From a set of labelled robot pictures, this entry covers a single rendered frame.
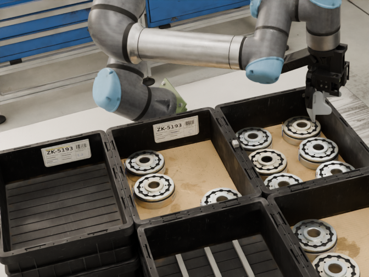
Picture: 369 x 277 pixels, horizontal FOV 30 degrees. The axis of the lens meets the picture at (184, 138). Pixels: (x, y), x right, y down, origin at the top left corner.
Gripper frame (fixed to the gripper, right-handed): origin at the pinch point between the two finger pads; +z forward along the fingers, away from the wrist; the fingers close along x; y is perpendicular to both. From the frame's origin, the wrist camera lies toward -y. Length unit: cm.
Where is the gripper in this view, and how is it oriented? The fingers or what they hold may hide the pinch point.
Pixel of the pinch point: (315, 110)
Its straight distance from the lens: 172.6
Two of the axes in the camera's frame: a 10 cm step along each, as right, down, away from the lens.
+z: 1.3, 7.5, 6.5
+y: 8.6, 2.4, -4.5
